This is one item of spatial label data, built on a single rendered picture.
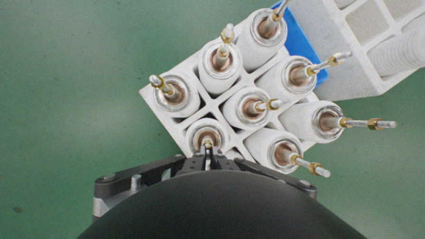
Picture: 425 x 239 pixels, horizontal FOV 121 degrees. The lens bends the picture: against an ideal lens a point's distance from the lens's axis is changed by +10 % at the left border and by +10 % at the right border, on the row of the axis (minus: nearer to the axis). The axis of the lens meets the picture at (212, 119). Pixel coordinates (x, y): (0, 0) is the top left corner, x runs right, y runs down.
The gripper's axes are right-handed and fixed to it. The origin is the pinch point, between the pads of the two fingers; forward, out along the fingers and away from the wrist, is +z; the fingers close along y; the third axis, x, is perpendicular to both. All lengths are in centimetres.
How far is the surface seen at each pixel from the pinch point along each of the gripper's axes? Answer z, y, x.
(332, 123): 8.3, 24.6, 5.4
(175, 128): 17.4, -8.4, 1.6
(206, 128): 9.9, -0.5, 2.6
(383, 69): 16, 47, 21
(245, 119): 9.9, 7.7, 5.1
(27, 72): 35, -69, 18
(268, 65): 17.3, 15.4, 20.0
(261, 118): 9.9, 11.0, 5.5
